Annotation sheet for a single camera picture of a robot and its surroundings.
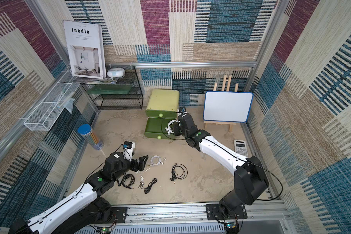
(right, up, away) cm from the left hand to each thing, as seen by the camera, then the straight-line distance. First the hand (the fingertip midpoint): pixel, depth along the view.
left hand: (141, 154), depth 80 cm
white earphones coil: (+8, -7, +11) cm, 16 cm away
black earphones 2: (+3, -19, +1) cm, 20 cm away
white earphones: (+15, +14, +3) cm, 20 cm away
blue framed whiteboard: (+56, +27, +16) cm, 64 cm away
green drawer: (+10, +22, +11) cm, 27 cm away
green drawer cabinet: (+11, +29, +16) cm, 35 cm away
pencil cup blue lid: (-32, +12, +3) cm, 34 cm away
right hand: (+19, +17, +4) cm, 26 cm away
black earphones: (+21, -12, +9) cm, 26 cm away
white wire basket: (-45, +19, -9) cm, 50 cm away
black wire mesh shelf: (-21, +39, +37) cm, 58 cm away
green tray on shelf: (-25, +39, +19) cm, 50 cm away
